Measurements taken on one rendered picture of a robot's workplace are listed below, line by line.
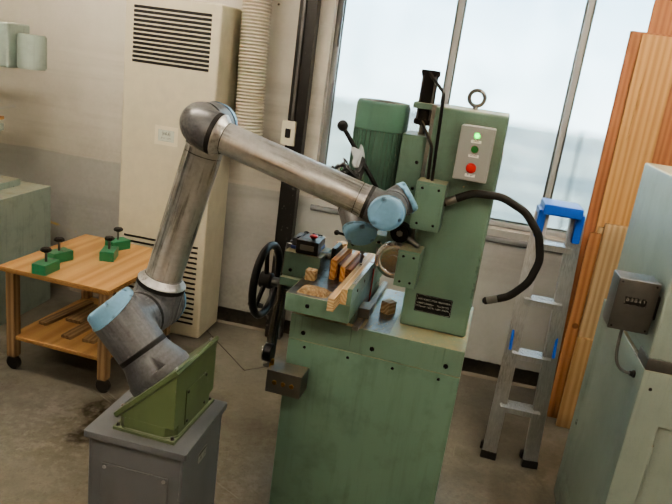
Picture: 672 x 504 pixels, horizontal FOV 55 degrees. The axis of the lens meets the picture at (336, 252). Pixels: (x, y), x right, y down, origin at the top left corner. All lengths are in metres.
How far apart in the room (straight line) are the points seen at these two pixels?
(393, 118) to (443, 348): 0.74
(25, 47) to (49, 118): 0.68
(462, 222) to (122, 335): 1.06
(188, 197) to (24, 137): 2.57
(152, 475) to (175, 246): 0.65
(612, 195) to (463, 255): 1.46
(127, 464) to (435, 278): 1.07
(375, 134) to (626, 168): 1.64
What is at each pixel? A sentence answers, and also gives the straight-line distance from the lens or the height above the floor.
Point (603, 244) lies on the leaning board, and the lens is 3.31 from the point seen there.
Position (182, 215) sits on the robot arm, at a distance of 1.93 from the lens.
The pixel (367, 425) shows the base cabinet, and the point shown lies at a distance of 2.24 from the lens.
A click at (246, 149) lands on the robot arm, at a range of 1.70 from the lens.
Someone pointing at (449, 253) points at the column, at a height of 1.07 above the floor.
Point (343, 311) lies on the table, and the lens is 2.00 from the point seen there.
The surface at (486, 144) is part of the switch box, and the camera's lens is 1.96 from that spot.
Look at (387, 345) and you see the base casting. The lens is 2.09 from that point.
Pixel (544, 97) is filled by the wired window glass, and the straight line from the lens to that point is 3.55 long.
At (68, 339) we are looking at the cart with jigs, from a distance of 3.35.
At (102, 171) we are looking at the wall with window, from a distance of 4.12.
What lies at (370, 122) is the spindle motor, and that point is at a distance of 2.08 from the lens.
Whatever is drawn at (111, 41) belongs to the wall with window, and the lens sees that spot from 4.03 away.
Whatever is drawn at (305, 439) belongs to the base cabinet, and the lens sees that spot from 2.33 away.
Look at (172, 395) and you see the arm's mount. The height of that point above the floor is 0.70.
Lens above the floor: 1.61
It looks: 17 degrees down
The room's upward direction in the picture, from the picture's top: 8 degrees clockwise
